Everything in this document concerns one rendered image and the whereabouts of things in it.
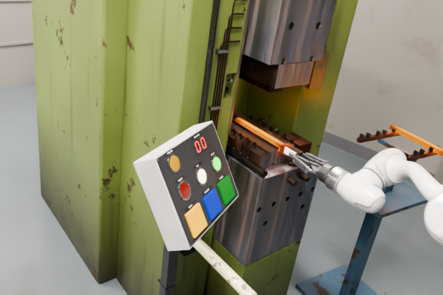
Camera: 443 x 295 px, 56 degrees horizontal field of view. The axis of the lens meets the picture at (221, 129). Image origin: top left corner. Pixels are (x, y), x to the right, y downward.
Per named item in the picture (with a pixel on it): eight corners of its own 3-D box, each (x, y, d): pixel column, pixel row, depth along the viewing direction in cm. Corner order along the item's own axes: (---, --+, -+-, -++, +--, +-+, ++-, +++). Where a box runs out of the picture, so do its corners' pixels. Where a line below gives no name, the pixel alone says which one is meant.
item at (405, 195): (432, 200, 207) (434, 197, 206) (380, 218, 186) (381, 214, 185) (383, 170, 229) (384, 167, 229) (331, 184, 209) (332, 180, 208)
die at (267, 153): (291, 160, 184) (295, 143, 180) (258, 170, 172) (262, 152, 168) (231, 123, 212) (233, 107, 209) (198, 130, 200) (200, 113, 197)
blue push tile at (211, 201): (223, 209, 133) (215, 187, 131) (212, 221, 127) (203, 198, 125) (218, 209, 134) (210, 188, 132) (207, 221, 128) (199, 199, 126)
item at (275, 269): (283, 308, 226) (301, 239, 207) (229, 341, 203) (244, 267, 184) (219, 247, 264) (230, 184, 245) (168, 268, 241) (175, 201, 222)
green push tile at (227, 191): (236, 195, 142) (228, 174, 140) (226, 205, 135) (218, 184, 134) (231, 195, 143) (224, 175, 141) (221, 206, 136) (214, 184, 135)
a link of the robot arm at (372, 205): (335, 201, 156) (357, 181, 161) (370, 224, 146) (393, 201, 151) (333, 182, 149) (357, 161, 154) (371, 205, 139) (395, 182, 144)
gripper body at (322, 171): (322, 187, 158) (303, 175, 164) (335, 182, 163) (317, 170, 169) (326, 170, 154) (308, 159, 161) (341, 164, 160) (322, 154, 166)
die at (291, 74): (308, 83, 169) (314, 61, 166) (274, 89, 157) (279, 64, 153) (241, 54, 198) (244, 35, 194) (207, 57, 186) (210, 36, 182)
